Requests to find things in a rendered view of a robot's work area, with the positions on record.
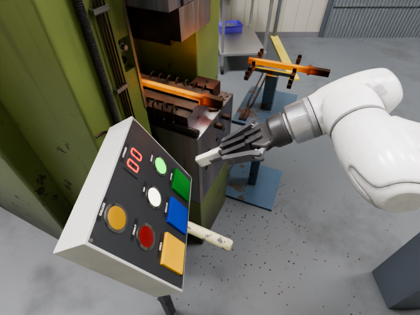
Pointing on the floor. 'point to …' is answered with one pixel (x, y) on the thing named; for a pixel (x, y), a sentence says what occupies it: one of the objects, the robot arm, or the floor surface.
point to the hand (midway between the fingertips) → (210, 157)
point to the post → (167, 304)
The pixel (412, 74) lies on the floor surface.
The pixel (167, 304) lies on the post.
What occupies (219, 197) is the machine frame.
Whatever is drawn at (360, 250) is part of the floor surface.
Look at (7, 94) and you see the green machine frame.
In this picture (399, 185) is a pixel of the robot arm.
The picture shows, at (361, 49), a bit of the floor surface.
